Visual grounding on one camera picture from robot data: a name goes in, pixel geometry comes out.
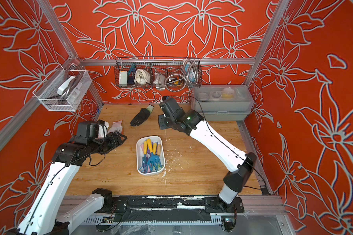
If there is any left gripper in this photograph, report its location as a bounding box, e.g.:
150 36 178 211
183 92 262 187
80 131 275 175
89 130 128 154

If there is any blue fork yellow handle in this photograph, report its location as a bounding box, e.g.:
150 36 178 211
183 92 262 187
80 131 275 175
153 142 158 155

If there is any green rake wooden handle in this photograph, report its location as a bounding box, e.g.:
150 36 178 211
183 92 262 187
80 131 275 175
156 144 163 171

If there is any blue rake yellow handle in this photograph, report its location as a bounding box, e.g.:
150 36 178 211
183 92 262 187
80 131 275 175
147 139 158 172
141 141 148 173

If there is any white oval storage tray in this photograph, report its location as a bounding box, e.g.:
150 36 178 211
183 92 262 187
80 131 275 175
136 136 166 176

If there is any purple rake pink handle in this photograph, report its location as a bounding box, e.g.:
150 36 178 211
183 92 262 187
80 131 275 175
140 144 144 157

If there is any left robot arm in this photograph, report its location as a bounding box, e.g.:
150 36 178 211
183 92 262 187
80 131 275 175
7 120 127 235

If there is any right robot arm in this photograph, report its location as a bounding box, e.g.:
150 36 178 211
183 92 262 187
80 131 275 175
158 96 257 208

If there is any grey plastic tool box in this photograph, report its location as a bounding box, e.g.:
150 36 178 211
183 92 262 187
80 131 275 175
191 85 254 121

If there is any white box in basket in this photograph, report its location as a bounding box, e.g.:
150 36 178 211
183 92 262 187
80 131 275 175
119 70 128 86

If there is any red white work glove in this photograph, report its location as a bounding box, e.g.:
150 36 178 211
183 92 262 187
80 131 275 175
108 120 123 134

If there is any black work glove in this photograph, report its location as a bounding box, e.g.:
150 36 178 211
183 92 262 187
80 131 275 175
130 105 154 127

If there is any white cloth in basket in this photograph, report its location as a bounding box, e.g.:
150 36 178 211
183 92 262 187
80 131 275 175
135 69 152 85

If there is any white device in side basket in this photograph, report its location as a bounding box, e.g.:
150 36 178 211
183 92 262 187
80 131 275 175
57 76 75 96

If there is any coiled grey cable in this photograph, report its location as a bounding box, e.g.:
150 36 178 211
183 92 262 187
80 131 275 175
165 58 199 92

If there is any black wire wall basket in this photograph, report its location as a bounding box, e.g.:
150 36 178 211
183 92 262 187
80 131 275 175
114 56 203 92

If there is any white wire side basket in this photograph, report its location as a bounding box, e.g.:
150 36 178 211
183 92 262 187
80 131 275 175
33 66 92 112

